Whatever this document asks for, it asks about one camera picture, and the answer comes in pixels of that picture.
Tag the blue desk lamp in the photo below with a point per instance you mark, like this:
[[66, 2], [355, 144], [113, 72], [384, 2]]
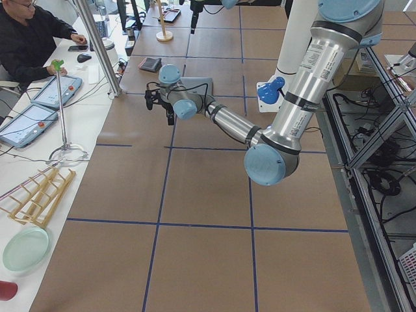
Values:
[[269, 92]]

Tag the light green plate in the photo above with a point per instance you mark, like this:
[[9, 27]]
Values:
[[26, 249]]

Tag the white pillar with base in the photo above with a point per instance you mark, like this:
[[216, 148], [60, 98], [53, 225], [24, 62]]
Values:
[[295, 42]]

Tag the black computer mouse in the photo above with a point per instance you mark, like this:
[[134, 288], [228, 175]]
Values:
[[83, 57]]

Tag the metal stand with green clip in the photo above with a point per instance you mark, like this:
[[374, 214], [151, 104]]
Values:
[[68, 153]]

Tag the smartphone on white desk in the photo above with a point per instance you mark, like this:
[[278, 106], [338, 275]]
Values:
[[78, 48]]

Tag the wooden dish rack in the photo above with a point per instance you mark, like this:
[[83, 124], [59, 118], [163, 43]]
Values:
[[35, 200]]

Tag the aluminium frame post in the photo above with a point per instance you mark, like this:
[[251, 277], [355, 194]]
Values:
[[108, 63]]

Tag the grey laptop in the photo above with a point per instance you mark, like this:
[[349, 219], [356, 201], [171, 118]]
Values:
[[198, 85]]

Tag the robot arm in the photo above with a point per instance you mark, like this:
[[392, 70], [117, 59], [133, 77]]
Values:
[[318, 36]]

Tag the near teach pendant tablet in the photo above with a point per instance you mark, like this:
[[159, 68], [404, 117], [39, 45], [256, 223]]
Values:
[[28, 125]]

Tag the wooden stand with round base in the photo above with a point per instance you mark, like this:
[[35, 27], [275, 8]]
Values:
[[164, 35]]

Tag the folded grey cloth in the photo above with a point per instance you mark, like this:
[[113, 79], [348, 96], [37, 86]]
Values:
[[150, 64]]

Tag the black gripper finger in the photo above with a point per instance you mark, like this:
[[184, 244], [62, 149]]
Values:
[[194, 22], [170, 121]]

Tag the cardboard box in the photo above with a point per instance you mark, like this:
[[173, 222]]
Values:
[[364, 62]]

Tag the red cup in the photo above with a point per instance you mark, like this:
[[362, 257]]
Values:
[[8, 290]]

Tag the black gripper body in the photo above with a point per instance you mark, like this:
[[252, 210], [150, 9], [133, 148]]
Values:
[[194, 17], [168, 112]]

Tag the white plastic basket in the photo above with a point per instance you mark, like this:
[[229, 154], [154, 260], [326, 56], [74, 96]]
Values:
[[407, 262]]

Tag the seated person in black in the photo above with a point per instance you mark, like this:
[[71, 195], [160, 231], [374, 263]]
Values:
[[28, 34]]

